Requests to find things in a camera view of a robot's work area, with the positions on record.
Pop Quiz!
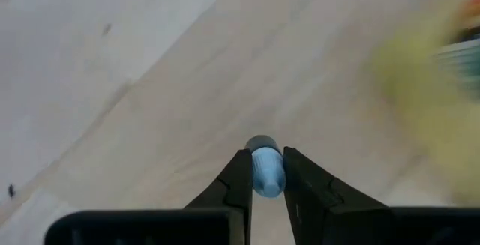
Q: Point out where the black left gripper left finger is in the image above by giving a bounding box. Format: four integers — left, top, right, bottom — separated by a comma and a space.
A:
184, 148, 254, 245

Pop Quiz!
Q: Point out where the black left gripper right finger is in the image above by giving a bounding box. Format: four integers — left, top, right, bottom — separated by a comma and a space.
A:
283, 145, 394, 245

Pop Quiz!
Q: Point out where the large blue-capped coloring bottle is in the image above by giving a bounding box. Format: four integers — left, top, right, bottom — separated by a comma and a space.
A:
244, 135, 287, 199

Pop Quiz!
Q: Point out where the yellow translucent plastic bin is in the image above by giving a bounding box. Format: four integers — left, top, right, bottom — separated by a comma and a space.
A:
369, 0, 480, 207

